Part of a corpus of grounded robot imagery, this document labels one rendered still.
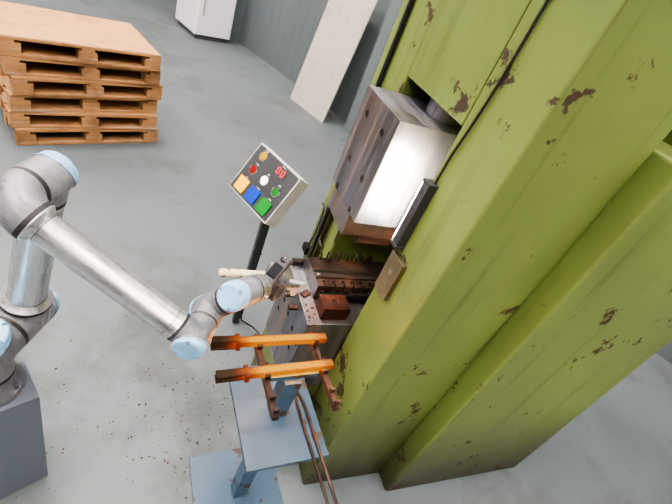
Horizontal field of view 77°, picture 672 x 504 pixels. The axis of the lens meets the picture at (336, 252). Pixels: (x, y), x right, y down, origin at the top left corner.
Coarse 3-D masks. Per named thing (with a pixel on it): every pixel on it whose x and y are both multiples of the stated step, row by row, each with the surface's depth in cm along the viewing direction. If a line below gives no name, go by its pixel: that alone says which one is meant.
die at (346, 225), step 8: (336, 192) 170; (336, 200) 169; (336, 208) 169; (344, 208) 162; (336, 216) 168; (344, 216) 162; (344, 224) 161; (352, 224) 161; (360, 224) 162; (368, 224) 163; (344, 232) 163; (352, 232) 164; (360, 232) 165; (368, 232) 166; (376, 232) 168; (384, 232) 169; (392, 232) 170
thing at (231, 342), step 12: (216, 336) 140; (228, 336) 142; (252, 336) 146; (264, 336) 148; (276, 336) 150; (288, 336) 152; (300, 336) 154; (312, 336) 156; (324, 336) 158; (216, 348) 141; (228, 348) 143
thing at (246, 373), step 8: (320, 360) 149; (328, 360) 150; (240, 368) 135; (248, 368) 135; (256, 368) 137; (264, 368) 138; (272, 368) 139; (280, 368) 140; (288, 368) 141; (296, 368) 143; (304, 368) 144; (312, 368) 145; (320, 368) 147; (216, 376) 130; (224, 376) 131; (232, 376) 132; (240, 376) 135; (248, 376) 133; (256, 376) 136
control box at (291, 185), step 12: (264, 144) 218; (252, 156) 217; (276, 156) 211; (264, 168) 212; (276, 168) 209; (288, 168) 206; (252, 180) 214; (276, 180) 207; (288, 180) 204; (300, 180) 201; (264, 192) 209; (288, 192) 203; (300, 192) 207; (276, 204) 204; (288, 204) 207; (264, 216) 206; (276, 216) 207
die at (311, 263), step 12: (312, 264) 189; (324, 264) 192; (336, 264) 195; (348, 264) 198; (360, 264) 203; (372, 264) 206; (384, 264) 210; (312, 276) 185; (324, 276) 184; (336, 276) 186; (312, 288) 184; (336, 288) 183; (348, 288) 185; (360, 288) 188
